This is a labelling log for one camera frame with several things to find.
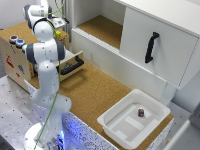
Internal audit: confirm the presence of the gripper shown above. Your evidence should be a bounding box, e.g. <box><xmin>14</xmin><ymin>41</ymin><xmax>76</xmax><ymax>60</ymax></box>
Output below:
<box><xmin>49</xmin><ymin>17</ymin><xmax>70</xmax><ymax>30</ymax></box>

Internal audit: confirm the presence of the wooden drawer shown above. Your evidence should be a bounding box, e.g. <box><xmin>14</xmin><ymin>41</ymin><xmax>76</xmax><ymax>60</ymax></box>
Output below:
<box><xmin>55</xmin><ymin>49</ymin><xmax>85</xmax><ymax>82</ymax></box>

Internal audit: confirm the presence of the wooden drawer box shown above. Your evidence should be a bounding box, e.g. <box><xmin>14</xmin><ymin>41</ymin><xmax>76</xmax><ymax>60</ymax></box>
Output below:
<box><xmin>0</xmin><ymin>21</ymin><xmax>71</xmax><ymax>92</ymax></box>

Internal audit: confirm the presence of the yellow block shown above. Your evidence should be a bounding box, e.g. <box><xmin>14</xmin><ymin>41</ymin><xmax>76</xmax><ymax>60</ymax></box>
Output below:
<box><xmin>54</xmin><ymin>30</ymin><xmax>63</xmax><ymax>40</ymax></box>

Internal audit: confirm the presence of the blue button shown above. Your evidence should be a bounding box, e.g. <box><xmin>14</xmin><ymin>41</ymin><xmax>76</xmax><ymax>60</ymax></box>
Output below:
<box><xmin>15</xmin><ymin>38</ymin><xmax>26</xmax><ymax>49</ymax></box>

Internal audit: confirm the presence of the red button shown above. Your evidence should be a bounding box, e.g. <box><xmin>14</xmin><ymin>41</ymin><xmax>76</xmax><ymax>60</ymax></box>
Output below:
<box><xmin>8</xmin><ymin>34</ymin><xmax>19</xmax><ymax>45</ymax></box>

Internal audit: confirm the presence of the white cabinet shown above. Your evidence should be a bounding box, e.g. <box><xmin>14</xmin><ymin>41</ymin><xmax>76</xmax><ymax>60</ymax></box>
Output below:
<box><xmin>70</xmin><ymin>0</ymin><xmax>200</xmax><ymax>108</ymax></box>

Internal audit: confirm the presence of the white sliding door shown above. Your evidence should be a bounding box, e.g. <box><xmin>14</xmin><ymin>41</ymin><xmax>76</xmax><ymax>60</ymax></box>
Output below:
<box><xmin>118</xmin><ymin>6</ymin><xmax>200</xmax><ymax>90</ymax></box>

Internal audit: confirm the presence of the purple block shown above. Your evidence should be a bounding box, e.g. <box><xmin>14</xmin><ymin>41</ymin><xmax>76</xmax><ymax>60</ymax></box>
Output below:
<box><xmin>137</xmin><ymin>108</ymin><xmax>146</xmax><ymax>118</ymax></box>

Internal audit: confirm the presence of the white plastic box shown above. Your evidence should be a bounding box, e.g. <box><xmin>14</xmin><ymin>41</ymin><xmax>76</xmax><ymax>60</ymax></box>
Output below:
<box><xmin>96</xmin><ymin>88</ymin><xmax>172</xmax><ymax>150</ymax></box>

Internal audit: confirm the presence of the black drawer handle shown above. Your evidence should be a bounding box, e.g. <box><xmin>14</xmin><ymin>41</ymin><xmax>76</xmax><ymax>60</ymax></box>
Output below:
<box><xmin>59</xmin><ymin>55</ymin><xmax>85</xmax><ymax>76</ymax></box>

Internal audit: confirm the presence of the green cable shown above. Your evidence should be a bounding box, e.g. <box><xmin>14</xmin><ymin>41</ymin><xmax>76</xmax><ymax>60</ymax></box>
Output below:
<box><xmin>32</xmin><ymin>0</ymin><xmax>67</xmax><ymax>150</ymax></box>

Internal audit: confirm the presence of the black door handle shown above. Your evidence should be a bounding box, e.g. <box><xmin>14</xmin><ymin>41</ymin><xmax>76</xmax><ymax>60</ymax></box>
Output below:
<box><xmin>144</xmin><ymin>31</ymin><xmax>161</xmax><ymax>65</ymax></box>

